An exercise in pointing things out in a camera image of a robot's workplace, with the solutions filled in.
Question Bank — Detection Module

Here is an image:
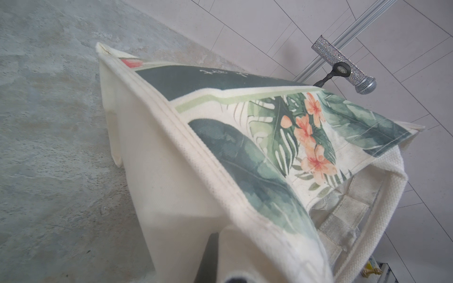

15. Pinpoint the floral canvas tote bag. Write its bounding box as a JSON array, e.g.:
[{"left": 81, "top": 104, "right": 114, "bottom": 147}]
[{"left": 96, "top": 43, "right": 423, "bottom": 283}]

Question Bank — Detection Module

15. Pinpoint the black microphone stand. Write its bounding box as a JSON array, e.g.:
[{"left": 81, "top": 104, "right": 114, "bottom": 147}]
[{"left": 314, "top": 62, "right": 352, "bottom": 88}]

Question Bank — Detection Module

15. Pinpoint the glitter microphone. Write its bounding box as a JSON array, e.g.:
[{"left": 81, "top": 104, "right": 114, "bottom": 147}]
[{"left": 312, "top": 35, "right": 377, "bottom": 95}]

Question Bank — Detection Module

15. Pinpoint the small yellow blue toy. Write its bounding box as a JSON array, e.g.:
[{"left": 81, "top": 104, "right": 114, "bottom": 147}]
[{"left": 361, "top": 256, "right": 383, "bottom": 278}]

